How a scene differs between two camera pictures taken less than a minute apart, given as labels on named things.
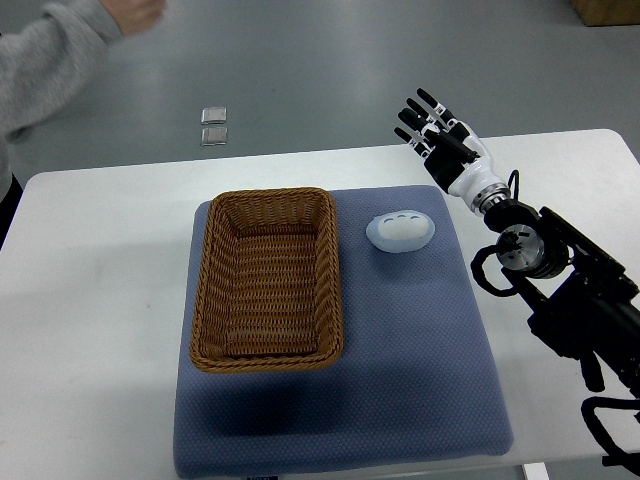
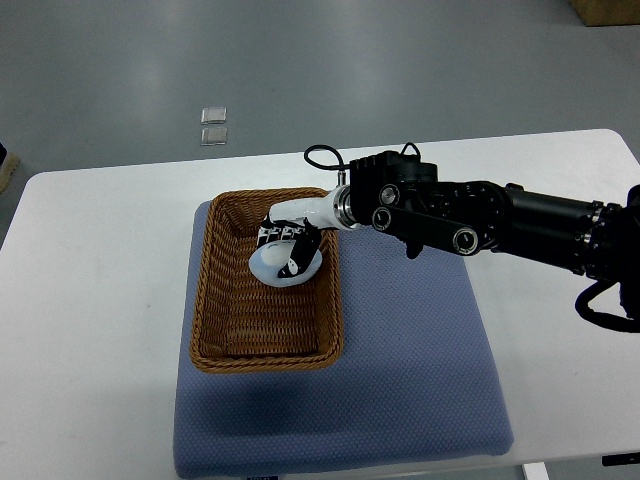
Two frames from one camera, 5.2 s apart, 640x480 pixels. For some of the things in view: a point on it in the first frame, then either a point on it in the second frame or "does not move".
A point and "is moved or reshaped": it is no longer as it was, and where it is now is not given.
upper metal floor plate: [214, 115] does not move
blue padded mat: [417, 378] does not move
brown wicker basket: [269, 286] does not move
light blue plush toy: [400, 231] is moved or reshaped
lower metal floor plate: [213, 136] does not move
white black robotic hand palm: [463, 176] to [334, 210]
